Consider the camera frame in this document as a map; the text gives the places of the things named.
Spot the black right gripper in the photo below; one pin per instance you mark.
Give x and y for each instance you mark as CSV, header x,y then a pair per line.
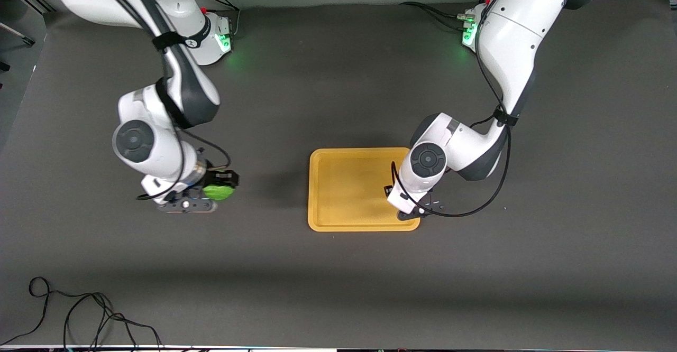
x,y
221,176

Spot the green apple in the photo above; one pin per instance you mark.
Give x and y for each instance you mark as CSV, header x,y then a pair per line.
x,y
218,192

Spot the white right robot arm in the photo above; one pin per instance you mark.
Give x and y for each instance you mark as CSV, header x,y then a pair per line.
x,y
158,77

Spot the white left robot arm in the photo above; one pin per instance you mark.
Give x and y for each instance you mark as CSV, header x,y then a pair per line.
x,y
508,51

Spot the yellow plastic tray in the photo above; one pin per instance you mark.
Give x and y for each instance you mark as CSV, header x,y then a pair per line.
x,y
349,189

